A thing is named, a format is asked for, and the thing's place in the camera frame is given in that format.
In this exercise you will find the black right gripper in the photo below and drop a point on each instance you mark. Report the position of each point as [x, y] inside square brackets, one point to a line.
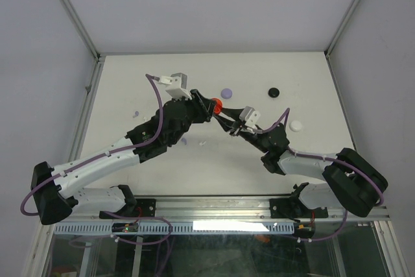
[235, 128]

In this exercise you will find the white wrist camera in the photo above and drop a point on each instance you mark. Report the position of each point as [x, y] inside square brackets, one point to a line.
[175, 86]
[249, 117]

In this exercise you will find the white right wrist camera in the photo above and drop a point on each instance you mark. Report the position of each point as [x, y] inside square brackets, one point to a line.
[249, 117]

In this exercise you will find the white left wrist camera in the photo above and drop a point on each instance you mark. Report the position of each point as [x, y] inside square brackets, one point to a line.
[175, 86]

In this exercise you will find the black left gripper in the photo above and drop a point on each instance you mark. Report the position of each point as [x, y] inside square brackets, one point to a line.
[203, 107]

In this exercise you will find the aluminium mounting rail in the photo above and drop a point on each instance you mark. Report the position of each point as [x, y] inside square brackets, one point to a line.
[241, 208]

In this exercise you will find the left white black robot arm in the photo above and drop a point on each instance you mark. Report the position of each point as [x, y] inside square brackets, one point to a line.
[54, 188]

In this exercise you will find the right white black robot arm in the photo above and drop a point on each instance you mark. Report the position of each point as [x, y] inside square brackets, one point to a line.
[345, 179]

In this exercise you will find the purple earbud charging case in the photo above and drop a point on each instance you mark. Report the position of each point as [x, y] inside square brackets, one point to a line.
[226, 93]

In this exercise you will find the orange earbud charging case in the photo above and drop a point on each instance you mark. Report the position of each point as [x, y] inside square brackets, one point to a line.
[218, 106]

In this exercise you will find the white earbud charging case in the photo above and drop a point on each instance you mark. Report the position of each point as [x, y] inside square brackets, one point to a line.
[296, 126]

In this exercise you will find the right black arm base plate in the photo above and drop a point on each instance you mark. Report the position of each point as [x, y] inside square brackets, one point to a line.
[289, 209]

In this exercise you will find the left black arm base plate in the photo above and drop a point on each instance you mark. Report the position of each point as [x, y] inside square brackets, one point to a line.
[131, 208]

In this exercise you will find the white slotted cable duct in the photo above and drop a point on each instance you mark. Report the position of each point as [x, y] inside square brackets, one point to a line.
[176, 228]

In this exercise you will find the black earbud charging case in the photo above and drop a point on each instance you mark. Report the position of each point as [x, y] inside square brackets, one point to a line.
[273, 92]

